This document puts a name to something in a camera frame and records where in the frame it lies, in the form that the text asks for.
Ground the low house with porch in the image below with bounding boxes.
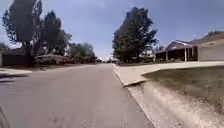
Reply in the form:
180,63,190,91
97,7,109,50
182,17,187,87
155,31,224,63

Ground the low dark house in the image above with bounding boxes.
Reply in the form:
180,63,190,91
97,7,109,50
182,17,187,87
0,48,34,67

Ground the tall dark tree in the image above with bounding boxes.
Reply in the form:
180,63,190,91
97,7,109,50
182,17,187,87
1,0,44,68

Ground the grey asphalt road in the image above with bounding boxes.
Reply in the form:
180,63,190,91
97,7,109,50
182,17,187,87
0,63,156,128

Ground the grass lawn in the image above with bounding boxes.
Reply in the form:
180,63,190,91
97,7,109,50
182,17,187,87
141,65,224,114

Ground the broad dark tree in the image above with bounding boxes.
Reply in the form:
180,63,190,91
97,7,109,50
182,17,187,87
40,10,73,57

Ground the group of green trees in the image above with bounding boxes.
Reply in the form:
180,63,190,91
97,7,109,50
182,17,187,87
68,42,98,64

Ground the large dark green tree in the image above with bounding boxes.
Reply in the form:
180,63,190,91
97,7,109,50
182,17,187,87
112,6,159,64

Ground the pale concrete kerb strip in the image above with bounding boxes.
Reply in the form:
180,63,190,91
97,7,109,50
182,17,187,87
111,63,224,128

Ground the pale concrete driveway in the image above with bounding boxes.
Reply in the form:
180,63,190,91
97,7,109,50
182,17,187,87
0,67,33,80
114,60,224,88

